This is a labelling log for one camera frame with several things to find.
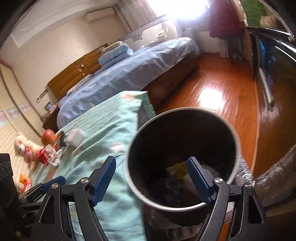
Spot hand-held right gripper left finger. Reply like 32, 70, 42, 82
32, 156, 117, 241

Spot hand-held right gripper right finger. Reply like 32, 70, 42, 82
187, 157, 271, 241

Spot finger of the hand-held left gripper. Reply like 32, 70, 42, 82
18, 176, 66, 200

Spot blue white wrapper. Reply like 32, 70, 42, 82
50, 151, 64, 166

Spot yellow wrapper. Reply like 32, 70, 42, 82
166, 162, 188, 179

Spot red wrapper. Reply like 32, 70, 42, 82
38, 148, 50, 165

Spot black trash bin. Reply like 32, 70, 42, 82
125, 107, 242, 229

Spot orange snack wrapper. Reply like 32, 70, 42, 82
20, 178, 31, 193

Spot red yellow apple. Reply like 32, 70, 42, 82
41, 129, 56, 145

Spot beige teddy bear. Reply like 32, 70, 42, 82
14, 132, 44, 172

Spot light green floral tablecloth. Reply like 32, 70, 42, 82
14, 91, 158, 241

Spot dark wooden nightstand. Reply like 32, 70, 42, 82
43, 108, 60, 132

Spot cream sliding wardrobe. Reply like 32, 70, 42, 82
0, 60, 47, 167

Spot brown wooden headboard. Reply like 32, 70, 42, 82
47, 44, 109, 102

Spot bed with blue sheet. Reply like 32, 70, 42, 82
57, 37, 200, 130

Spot folded blue quilt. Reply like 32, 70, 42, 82
98, 43, 134, 67

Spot flat screen television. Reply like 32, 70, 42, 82
251, 32, 275, 112

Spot patterned pillow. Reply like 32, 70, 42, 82
103, 41, 123, 52

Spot grey patterned curtain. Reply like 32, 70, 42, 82
218, 35, 243, 61
116, 0, 162, 30

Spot white air conditioner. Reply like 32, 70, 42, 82
84, 7, 116, 22

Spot black glossy shelf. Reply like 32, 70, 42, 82
245, 25, 296, 51

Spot dark red hanging coat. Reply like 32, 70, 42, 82
209, 0, 243, 39

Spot brown stuffed toy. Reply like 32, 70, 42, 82
259, 14, 280, 28

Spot small photo frame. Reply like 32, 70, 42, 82
44, 101, 55, 115

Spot grey bed guard rail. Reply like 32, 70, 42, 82
116, 14, 176, 49

